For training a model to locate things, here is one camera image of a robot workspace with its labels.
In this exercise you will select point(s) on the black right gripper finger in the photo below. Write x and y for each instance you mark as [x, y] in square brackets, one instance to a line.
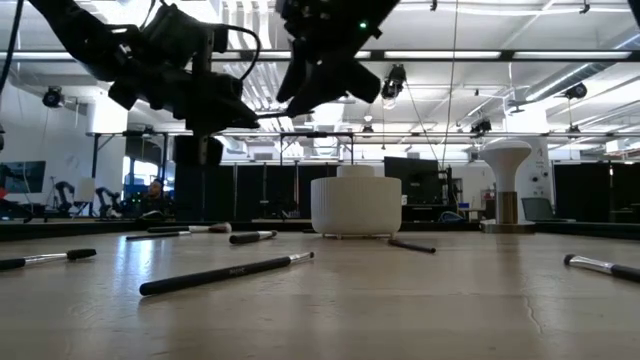
[320, 95]
[295, 75]

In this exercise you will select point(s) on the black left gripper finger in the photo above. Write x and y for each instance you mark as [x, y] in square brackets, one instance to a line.
[220, 123]
[240, 102]

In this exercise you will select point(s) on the fluffy powder makeup brush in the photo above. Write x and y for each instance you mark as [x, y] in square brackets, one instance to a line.
[220, 228]

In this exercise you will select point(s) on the short thick black brush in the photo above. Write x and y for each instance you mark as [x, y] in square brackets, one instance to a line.
[245, 238]

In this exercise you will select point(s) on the thin dark makeup brush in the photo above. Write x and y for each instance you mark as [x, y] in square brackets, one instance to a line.
[165, 234]

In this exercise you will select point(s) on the long black makeup brush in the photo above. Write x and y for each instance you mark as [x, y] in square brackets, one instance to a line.
[225, 273]

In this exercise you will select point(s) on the black spoolie brush silver ferrule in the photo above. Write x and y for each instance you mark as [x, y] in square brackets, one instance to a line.
[80, 254]

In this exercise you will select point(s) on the black brush long silver ferrule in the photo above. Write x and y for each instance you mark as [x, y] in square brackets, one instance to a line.
[590, 264]

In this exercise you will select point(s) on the black background robot arm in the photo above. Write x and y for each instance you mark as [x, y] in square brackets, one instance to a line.
[64, 195]
[106, 200]

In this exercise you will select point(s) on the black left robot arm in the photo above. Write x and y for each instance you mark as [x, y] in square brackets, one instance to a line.
[75, 30]

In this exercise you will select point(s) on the black partition panels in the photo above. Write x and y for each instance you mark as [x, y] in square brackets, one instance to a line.
[580, 190]
[250, 190]

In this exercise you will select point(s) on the person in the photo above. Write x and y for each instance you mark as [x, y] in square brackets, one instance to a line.
[156, 200]

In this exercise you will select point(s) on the white ribbed round container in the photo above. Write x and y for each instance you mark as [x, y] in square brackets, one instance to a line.
[356, 205]

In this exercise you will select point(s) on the black monitor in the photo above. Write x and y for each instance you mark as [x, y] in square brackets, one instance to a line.
[410, 180]

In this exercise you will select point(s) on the white box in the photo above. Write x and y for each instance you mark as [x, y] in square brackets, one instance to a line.
[85, 190]

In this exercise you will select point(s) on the white mushroom table lamp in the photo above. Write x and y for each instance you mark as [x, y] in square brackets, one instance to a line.
[506, 160]

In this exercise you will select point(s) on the grey laptop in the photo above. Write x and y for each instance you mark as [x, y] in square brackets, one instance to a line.
[537, 209]

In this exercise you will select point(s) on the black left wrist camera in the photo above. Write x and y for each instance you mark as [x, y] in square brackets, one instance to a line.
[175, 35]

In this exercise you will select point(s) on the black ceiling camera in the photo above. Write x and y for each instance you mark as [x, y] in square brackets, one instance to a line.
[481, 126]
[576, 91]
[52, 97]
[395, 80]

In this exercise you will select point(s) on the black table edge rail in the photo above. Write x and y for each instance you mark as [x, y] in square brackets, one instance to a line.
[75, 229]

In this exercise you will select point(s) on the dark wall screen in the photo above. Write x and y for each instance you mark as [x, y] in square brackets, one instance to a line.
[22, 177]

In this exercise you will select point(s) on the black overhead frame bar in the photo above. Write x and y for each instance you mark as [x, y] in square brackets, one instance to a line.
[506, 55]

